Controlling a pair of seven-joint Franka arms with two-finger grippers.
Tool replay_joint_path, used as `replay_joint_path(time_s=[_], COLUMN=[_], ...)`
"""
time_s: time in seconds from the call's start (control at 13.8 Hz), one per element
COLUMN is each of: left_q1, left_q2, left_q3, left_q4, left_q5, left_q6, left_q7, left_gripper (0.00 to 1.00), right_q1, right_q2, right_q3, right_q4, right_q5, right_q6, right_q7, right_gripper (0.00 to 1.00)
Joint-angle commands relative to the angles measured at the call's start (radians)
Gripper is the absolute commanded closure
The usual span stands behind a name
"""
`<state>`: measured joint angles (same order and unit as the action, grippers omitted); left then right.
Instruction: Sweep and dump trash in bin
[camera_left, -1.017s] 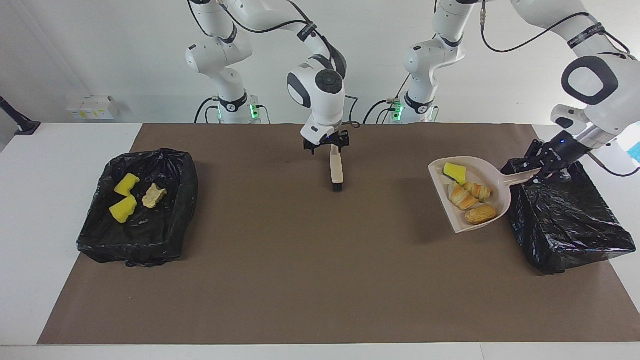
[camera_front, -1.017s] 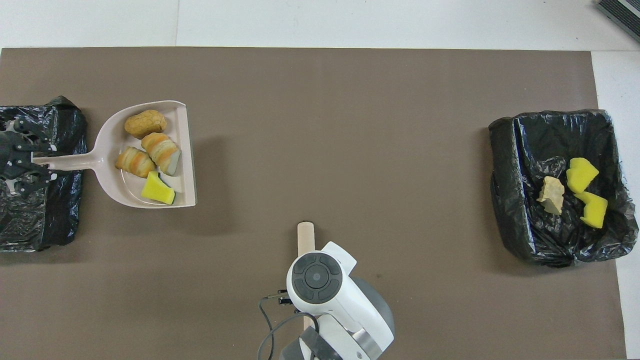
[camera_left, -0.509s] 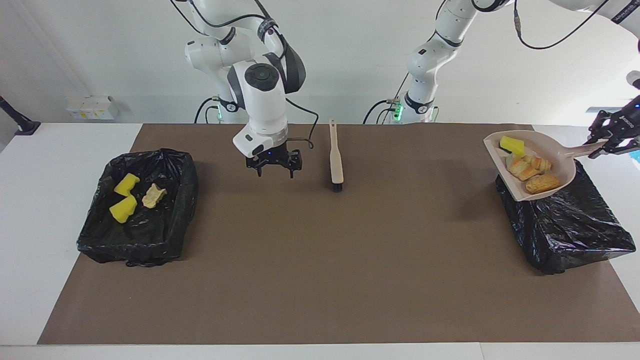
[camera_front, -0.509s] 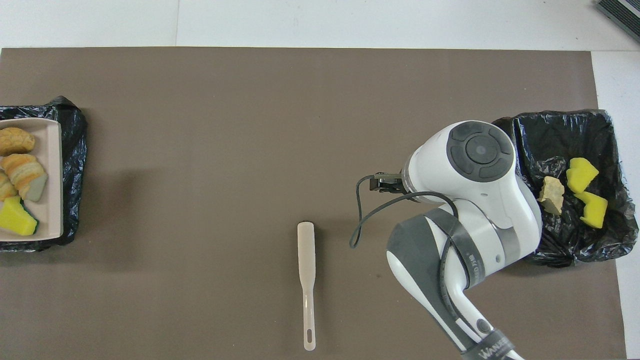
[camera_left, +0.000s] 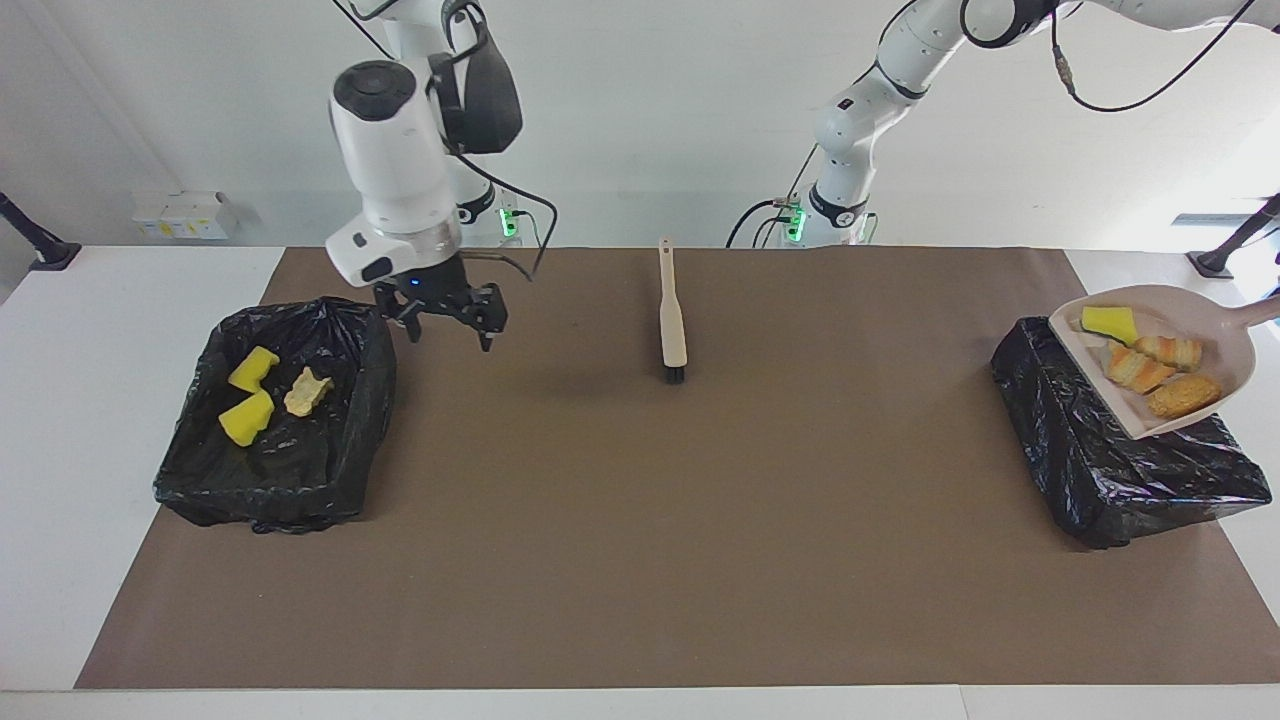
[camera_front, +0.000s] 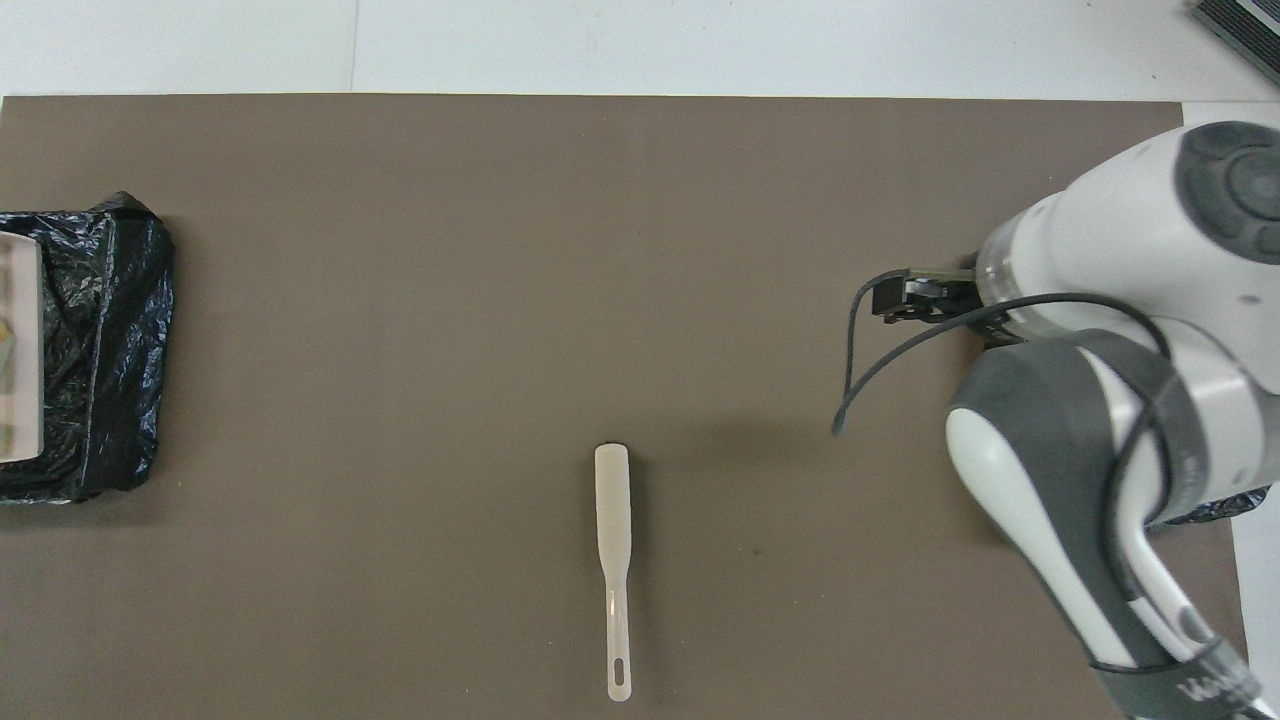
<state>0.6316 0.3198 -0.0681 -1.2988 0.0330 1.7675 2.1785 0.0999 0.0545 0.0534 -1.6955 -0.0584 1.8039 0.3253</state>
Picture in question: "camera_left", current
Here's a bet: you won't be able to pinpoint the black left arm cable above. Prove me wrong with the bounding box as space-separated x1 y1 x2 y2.
1050 0 1257 114

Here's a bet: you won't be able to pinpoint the black left base cable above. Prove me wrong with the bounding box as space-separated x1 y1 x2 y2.
727 145 826 248

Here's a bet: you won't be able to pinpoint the striped bread slice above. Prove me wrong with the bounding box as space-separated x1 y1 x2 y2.
1135 335 1204 373
1103 343 1177 393

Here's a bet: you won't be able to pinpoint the black stand pole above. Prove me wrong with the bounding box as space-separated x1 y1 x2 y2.
1186 193 1280 279
0 190 83 272

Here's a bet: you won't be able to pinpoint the brown paper table mat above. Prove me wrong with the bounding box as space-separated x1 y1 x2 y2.
75 247 1280 691

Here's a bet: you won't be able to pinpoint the beige plastic dustpan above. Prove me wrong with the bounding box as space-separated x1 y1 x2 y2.
1048 284 1280 441

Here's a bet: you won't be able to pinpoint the bin with black bag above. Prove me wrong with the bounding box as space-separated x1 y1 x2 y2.
991 316 1273 550
153 296 398 534

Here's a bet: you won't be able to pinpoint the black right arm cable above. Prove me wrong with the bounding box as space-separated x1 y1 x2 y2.
333 0 559 283

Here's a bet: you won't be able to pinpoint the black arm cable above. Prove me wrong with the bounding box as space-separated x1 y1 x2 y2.
333 0 559 283
1050 0 1257 114

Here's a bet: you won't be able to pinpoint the yellow sponge piece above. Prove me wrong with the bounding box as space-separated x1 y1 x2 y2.
227 346 282 394
218 390 276 448

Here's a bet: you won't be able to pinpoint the golden brown bread roll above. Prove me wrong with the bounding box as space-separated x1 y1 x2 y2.
1146 373 1223 419

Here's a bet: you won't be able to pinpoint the small yellow green sponge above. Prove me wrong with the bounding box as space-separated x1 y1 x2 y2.
1081 306 1141 347

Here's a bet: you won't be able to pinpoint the beige brush black bristles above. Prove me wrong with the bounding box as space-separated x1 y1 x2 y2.
657 237 690 386

